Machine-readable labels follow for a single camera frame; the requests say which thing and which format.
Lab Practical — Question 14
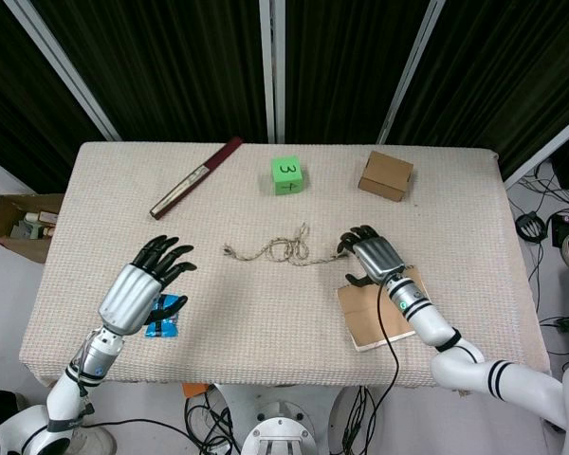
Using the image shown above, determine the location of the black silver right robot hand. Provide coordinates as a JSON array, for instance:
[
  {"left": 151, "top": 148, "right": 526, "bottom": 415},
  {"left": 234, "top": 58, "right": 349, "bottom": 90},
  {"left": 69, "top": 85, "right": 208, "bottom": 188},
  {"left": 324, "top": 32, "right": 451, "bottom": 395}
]
[{"left": 335, "top": 226, "right": 405, "bottom": 288}]

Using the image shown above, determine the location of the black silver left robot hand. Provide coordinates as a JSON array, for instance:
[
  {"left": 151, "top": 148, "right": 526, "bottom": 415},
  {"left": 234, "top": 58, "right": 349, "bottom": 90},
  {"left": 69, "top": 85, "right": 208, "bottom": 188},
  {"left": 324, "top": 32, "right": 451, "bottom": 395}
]
[{"left": 98, "top": 234, "right": 198, "bottom": 338}]

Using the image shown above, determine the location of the thin braided jute rope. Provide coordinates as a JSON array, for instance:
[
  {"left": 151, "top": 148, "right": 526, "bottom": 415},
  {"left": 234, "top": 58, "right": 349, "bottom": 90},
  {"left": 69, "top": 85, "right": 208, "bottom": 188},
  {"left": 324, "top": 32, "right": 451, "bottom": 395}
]
[{"left": 222, "top": 222, "right": 350, "bottom": 267}]

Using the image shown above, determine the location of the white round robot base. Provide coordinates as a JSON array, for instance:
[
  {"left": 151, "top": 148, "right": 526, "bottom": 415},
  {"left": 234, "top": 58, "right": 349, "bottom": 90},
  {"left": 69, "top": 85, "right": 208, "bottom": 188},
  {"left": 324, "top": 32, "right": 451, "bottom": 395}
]
[{"left": 241, "top": 383, "right": 323, "bottom": 455}]

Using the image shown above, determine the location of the blue snack packet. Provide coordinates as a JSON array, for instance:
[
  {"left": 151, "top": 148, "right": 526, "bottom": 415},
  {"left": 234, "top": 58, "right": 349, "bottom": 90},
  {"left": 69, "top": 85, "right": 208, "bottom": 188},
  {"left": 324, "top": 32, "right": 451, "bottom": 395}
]
[{"left": 144, "top": 293, "right": 184, "bottom": 340}]

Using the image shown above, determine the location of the brown cover spiral notebook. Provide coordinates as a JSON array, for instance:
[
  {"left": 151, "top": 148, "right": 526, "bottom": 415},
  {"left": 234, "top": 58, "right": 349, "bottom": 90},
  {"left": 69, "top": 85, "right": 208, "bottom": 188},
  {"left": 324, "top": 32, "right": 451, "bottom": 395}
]
[{"left": 336, "top": 267, "right": 426, "bottom": 353}]

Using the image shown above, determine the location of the small closed cardboard box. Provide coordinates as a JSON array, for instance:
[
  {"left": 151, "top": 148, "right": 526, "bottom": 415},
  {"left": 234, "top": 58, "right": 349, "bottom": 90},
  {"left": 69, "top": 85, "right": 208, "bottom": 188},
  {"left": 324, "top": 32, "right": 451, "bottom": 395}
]
[{"left": 358, "top": 150, "right": 414, "bottom": 204}]

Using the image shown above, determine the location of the beige waffle weave tablecloth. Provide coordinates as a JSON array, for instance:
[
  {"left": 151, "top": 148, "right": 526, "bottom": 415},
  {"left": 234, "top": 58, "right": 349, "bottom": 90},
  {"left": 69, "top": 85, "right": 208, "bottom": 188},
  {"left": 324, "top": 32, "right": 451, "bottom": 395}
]
[{"left": 18, "top": 140, "right": 551, "bottom": 390}]

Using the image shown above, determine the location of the green numbered foam cube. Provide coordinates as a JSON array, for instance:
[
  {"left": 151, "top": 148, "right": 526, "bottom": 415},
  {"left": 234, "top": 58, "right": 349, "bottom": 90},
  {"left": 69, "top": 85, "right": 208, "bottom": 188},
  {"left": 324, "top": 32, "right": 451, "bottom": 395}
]
[{"left": 258, "top": 155, "right": 307, "bottom": 196}]

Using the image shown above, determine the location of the dark red folded fan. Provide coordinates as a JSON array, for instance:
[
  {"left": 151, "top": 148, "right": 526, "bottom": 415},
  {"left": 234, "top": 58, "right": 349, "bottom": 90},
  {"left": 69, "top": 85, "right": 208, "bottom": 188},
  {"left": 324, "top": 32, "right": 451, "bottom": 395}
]
[{"left": 149, "top": 136, "right": 245, "bottom": 220}]

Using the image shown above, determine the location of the open cardboard box with items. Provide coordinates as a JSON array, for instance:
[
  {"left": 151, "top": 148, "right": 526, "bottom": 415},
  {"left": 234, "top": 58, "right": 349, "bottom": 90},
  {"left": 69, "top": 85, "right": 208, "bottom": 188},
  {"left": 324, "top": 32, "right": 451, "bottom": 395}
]
[{"left": 0, "top": 192, "right": 65, "bottom": 264}]

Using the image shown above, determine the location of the black device with pink label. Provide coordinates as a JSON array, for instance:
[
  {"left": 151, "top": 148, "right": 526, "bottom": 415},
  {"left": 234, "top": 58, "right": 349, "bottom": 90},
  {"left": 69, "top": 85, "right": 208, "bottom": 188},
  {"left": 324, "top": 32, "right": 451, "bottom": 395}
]
[{"left": 549, "top": 212, "right": 569, "bottom": 247}]

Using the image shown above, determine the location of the black pleated curtain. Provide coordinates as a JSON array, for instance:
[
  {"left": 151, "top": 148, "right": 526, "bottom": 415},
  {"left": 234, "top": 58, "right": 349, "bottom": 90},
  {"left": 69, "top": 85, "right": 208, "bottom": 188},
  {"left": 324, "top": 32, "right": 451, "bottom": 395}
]
[
  {"left": 30, "top": 0, "right": 272, "bottom": 142},
  {"left": 396, "top": 0, "right": 569, "bottom": 174},
  {"left": 283, "top": 0, "right": 429, "bottom": 144},
  {"left": 0, "top": 0, "right": 110, "bottom": 191}
]

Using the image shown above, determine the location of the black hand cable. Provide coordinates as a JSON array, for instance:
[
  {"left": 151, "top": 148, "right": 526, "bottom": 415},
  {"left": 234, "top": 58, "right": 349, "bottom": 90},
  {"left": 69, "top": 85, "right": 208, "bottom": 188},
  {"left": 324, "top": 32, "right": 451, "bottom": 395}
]
[{"left": 358, "top": 272, "right": 401, "bottom": 455}]

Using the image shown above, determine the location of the white partition post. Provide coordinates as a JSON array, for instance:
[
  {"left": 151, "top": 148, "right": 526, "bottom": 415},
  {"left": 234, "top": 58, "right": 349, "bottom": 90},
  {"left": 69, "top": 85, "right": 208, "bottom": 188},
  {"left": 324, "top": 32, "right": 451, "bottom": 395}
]
[
  {"left": 258, "top": 0, "right": 286, "bottom": 143},
  {"left": 376, "top": 0, "right": 445, "bottom": 146},
  {"left": 2, "top": 0, "right": 122, "bottom": 142},
  {"left": 502, "top": 108, "right": 569, "bottom": 187}
]

